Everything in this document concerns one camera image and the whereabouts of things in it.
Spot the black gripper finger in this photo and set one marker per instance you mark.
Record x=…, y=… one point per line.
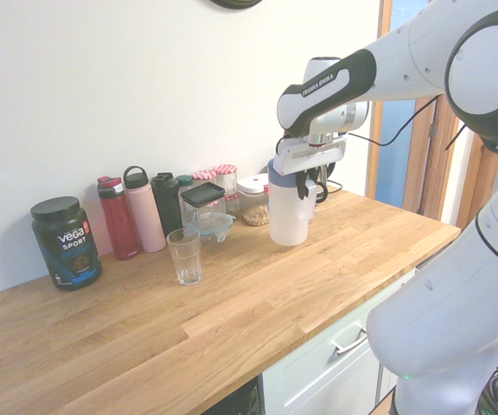
x=304, y=186
x=316, y=175

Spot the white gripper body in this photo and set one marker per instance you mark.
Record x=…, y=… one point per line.
x=288, y=166

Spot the translucent pitcher with blue lid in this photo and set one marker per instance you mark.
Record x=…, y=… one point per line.
x=288, y=216

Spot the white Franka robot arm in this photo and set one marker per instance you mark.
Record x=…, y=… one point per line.
x=448, y=302

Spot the pink water bottle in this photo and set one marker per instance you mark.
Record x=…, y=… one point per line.
x=145, y=216

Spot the red water bottle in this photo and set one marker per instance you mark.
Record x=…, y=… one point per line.
x=119, y=225

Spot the cereal container with white lid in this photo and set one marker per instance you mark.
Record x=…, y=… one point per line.
x=253, y=186

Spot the tall jar red gingham lid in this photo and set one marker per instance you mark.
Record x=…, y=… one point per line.
x=204, y=175
x=225, y=169

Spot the small jar red gingham lid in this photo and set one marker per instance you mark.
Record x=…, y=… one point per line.
x=231, y=201

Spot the blue door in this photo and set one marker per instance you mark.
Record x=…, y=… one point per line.
x=396, y=173

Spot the clear container with black lid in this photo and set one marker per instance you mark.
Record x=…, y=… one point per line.
x=203, y=194

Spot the glass container with teal lid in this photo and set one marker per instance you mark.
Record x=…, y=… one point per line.
x=210, y=231

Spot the jar with green lid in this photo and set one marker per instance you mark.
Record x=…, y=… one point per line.
x=184, y=181

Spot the black shaker bottle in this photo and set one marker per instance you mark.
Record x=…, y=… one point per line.
x=167, y=203

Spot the clear drinking glass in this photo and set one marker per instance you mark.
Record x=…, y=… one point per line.
x=184, y=259

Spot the white cabinet drawer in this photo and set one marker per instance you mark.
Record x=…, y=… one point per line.
x=318, y=380

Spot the black dishwasher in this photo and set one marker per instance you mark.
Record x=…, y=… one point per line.
x=244, y=397

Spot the black Vega protein tub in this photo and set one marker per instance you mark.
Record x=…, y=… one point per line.
x=67, y=250

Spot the wooden door frame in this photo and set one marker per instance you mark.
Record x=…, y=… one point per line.
x=374, y=173

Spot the black wall clock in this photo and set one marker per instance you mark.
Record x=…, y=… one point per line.
x=236, y=3

